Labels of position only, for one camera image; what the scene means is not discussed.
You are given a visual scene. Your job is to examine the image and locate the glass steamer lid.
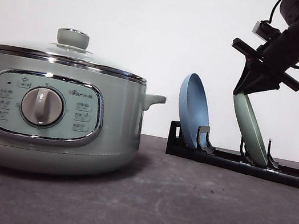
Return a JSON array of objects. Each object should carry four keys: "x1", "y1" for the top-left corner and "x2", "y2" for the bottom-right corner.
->
[{"x1": 0, "y1": 27, "x2": 147, "y2": 83}]

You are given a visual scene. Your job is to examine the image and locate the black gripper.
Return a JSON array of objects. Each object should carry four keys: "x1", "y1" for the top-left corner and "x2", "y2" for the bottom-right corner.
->
[{"x1": 232, "y1": 22, "x2": 299, "y2": 95}]

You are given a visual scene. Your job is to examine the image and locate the black dish rack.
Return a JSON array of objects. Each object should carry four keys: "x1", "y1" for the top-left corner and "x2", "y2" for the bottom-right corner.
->
[{"x1": 166, "y1": 120, "x2": 299, "y2": 187}]

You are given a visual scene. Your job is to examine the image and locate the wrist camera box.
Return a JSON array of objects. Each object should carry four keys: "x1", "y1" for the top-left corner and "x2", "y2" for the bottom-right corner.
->
[{"x1": 252, "y1": 21, "x2": 280, "y2": 42}]

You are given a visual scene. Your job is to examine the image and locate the blue plate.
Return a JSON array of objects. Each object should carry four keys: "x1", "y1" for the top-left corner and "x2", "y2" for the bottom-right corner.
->
[{"x1": 178, "y1": 73, "x2": 209, "y2": 148}]

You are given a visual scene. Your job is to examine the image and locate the green plate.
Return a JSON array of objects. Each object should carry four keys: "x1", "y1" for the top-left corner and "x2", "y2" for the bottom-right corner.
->
[{"x1": 233, "y1": 93, "x2": 268, "y2": 167}]

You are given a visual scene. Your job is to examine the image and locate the grey table mat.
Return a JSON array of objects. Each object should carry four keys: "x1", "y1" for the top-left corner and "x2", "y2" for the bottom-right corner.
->
[{"x1": 0, "y1": 134, "x2": 299, "y2": 224}]

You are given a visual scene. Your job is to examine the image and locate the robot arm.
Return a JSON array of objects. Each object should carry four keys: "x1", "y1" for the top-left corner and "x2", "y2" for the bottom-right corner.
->
[{"x1": 232, "y1": 0, "x2": 299, "y2": 94}]

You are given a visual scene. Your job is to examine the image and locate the green electric steamer pot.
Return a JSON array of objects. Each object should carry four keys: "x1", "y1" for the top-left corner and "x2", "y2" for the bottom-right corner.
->
[{"x1": 0, "y1": 50, "x2": 167, "y2": 175}]

